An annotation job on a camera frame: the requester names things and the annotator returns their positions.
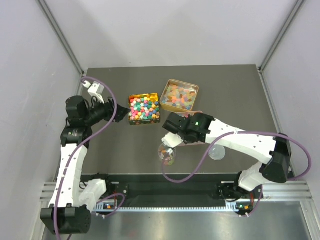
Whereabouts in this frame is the clear plastic jar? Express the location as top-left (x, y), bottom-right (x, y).
top-left (157, 143), bottom-right (177, 166)

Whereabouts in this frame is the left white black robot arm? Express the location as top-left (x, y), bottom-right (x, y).
top-left (40, 95), bottom-right (130, 237)

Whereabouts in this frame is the gold tin of star candies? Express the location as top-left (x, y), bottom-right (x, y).
top-left (128, 93), bottom-right (161, 126)

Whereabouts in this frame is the aluminium front rail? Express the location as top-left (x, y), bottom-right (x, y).
top-left (39, 181), bottom-right (315, 213)

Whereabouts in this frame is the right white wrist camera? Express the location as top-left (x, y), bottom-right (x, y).
top-left (161, 132), bottom-right (184, 149)

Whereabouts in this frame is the pink tin of bright gummies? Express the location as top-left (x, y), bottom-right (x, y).
top-left (177, 111), bottom-right (212, 145)

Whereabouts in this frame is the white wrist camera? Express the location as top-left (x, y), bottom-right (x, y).
top-left (82, 80), bottom-right (105, 104)
top-left (161, 132), bottom-right (184, 149)

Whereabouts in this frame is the clear round jar lid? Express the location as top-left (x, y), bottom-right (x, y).
top-left (208, 145), bottom-right (226, 161)

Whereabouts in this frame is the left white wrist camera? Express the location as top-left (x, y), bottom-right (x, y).
top-left (82, 80), bottom-right (105, 104)

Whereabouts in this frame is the gold tin of pastel gummies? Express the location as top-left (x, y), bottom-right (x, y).
top-left (159, 79), bottom-right (199, 113)

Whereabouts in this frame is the purple cable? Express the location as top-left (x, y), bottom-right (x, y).
top-left (161, 131), bottom-right (313, 217)
top-left (53, 76), bottom-right (126, 240)

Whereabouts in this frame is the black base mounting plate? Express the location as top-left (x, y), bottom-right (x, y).
top-left (109, 181), bottom-right (259, 201)

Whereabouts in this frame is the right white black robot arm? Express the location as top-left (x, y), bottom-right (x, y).
top-left (161, 112), bottom-right (292, 198)

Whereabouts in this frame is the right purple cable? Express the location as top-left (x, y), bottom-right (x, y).
top-left (161, 131), bottom-right (313, 217)

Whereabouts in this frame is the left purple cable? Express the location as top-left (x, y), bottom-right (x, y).
top-left (53, 76), bottom-right (126, 240)

